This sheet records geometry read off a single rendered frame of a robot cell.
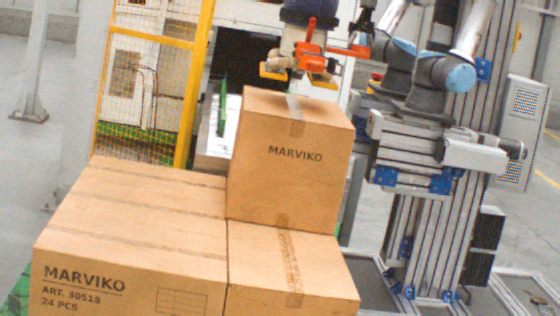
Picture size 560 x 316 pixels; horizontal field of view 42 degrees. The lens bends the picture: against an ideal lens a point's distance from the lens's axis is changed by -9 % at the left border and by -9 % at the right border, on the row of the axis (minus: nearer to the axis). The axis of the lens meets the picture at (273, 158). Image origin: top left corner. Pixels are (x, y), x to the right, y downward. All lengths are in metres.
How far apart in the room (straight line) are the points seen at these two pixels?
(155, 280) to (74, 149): 2.06
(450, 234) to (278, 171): 0.88
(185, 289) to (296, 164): 0.74
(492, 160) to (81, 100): 2.26
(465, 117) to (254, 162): 0.92
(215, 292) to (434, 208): 1.26
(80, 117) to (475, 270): 2.21
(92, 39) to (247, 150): 1.61
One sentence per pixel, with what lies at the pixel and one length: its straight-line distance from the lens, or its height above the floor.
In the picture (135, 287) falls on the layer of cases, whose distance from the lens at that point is 2.30.
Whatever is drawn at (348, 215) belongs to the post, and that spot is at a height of 0.28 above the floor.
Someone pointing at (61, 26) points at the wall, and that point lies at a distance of 12.33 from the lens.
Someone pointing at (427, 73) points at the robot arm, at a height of 1.19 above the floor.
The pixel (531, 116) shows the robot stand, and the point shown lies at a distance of 3.24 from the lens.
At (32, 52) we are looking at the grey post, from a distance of 6.41.
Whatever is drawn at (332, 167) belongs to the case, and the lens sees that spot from 2.80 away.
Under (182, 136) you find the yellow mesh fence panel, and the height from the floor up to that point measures 0.51.
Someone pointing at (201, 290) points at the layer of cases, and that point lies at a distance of 2.29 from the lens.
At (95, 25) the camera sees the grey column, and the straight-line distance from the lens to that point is 4.14.
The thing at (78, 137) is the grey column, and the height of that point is 0.42.
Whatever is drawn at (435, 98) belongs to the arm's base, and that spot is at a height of 1.10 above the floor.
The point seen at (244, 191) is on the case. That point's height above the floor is 0.66.
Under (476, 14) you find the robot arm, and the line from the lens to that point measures 2.89.
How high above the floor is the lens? 1.40
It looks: 13 degrees down
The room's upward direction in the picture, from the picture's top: 11 degrees clockwise
